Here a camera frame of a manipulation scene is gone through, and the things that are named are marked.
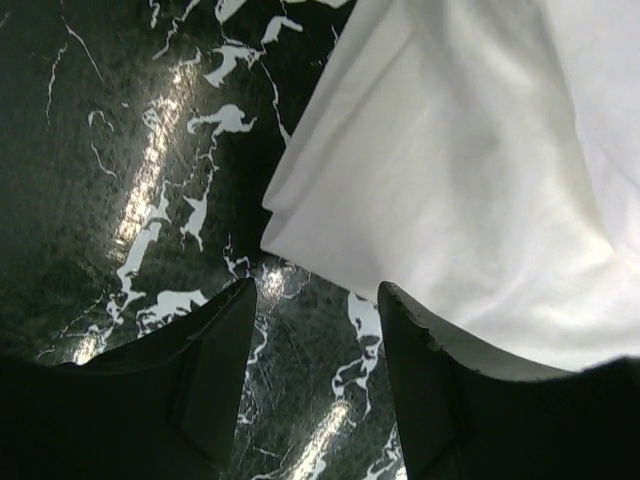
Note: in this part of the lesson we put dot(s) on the black marble pattern mat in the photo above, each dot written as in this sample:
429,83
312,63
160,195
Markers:
137,141

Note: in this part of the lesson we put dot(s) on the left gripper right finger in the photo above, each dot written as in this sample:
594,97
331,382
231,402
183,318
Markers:
466,409

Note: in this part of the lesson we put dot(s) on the white printed t shirt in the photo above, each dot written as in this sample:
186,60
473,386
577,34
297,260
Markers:
484,157

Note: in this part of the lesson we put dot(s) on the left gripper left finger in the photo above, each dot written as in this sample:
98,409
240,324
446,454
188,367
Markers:
163,406

